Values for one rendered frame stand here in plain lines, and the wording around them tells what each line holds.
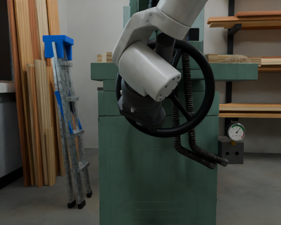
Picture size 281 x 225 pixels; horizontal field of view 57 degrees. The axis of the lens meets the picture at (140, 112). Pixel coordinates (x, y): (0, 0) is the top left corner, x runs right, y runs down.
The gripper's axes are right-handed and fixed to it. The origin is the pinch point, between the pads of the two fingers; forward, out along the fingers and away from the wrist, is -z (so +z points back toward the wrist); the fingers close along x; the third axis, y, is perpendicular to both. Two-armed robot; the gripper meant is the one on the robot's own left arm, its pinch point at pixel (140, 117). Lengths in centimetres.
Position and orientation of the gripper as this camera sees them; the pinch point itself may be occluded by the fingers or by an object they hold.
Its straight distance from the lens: 68.2
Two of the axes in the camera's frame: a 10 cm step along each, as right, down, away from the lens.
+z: 0.3, -4.2, -9.1
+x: 9.0, 4.1, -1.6
